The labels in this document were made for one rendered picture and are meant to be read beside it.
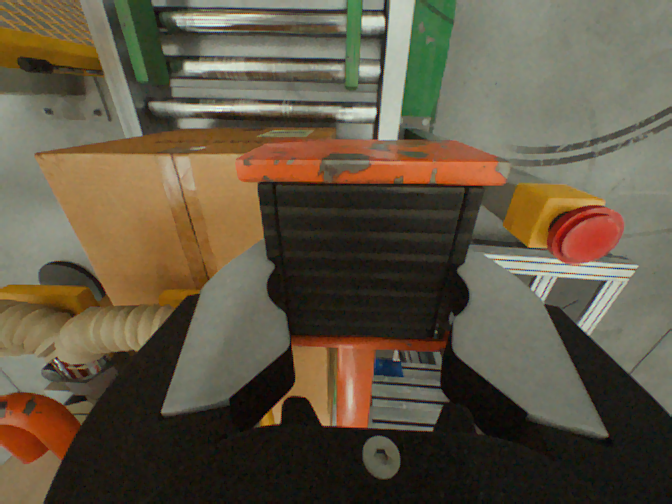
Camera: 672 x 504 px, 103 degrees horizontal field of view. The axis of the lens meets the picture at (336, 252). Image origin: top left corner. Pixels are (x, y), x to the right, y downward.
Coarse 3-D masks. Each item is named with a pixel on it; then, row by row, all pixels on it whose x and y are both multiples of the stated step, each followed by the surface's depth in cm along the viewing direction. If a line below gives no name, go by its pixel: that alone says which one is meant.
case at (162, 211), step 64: (192, 128) 71; (256, 128) 70; (320, 128) 69; (64, 192) 40; (128, 192) 39; (192, 192) 38; (256, 192) 38; (128, 256) 45; (192, 256) 44; (320, 384) 58
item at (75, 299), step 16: (16, 288) 31; (32, 288) 31; (48, 288) 31; (64, 288) 31; (80, 288) 31; (48, 304) 30; (64, 304) 30; (80, 304) 30; (96, 304) 32; (48, 368) 32
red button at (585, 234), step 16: (592, 208) 28; (608, 208) 28; (560, 224) 29; (576, 224) 28; (592, 224) 28; (608, 224) 28; (560, 240) 30; (576, 240) 29; (592, 240) 29; (608, 240) 29; (560, 256) 31; (576, 256) 30; (592, 256) 30
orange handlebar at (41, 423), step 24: (336, 360) 15; (360, 360) 15; (336, 384) 16; (360, 384) 16; (0, 408) 20; (24, 408) 20; (48, 408) 21; (336, 408) 18; (360, 408) 17; (0, 432) 21; (24, 432) 22; (48, 432) 21; (72, 432) 22; (24, 456) 23
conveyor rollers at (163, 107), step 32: (160, 32) 63; (192, 32) 63; (224, 32) 62; (256, 32) 62; (288, 32) 61; (320, 32) 61; (192, 64) 65; (224, 64) 64; (256, 64) 64; (288, 64) 64; (320, 64) 63
